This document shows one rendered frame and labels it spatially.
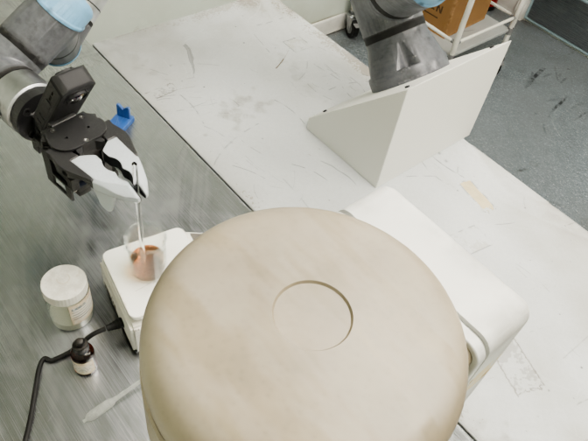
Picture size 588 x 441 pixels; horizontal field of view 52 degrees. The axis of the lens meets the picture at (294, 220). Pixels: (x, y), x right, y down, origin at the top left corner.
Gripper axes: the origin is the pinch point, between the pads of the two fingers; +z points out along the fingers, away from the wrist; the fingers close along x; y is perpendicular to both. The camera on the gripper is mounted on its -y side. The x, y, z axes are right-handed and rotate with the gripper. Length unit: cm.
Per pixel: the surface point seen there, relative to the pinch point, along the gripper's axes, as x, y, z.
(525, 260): -52, 25, 36
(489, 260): -47, 26, 32
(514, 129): -212, 117, -9
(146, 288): 1.3, 17.0, 2.2
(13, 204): 3.0, 26.3, -29.9
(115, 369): 9.4, 25.6, 4.7
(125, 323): 5.5, 20.5, 2.7
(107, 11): -86, 74, -132
